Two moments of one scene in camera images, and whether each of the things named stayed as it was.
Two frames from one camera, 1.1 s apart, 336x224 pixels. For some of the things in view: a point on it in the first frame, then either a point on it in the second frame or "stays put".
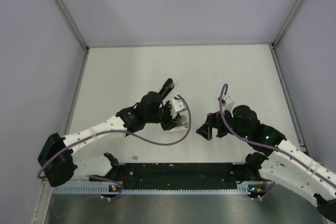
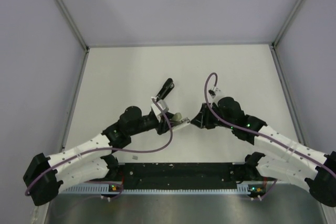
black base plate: (178, 174) stays put
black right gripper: (206, 130) → (202, 119)
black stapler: (167, 87) stays put
